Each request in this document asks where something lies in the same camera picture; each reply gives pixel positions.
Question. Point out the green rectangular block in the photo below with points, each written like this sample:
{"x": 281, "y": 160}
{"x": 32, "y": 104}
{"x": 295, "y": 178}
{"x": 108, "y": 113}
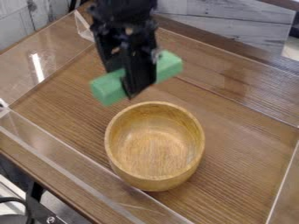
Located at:
{"x": 107, "y": 87}

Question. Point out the brown wooden bowl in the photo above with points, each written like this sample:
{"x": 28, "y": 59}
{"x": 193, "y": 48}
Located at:
{"x": 154, "y": 145}

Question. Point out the black table leg frame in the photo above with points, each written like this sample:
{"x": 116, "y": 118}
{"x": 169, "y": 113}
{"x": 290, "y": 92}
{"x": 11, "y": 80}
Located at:
{"x": 42, "y": 214}

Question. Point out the clear acrylic tray wall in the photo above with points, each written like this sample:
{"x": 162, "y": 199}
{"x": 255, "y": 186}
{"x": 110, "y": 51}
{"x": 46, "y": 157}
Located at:
{"x": 239, "y": 89}

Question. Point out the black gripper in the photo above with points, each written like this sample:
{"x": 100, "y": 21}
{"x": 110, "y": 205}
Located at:
{"x": 123, "y": 24}

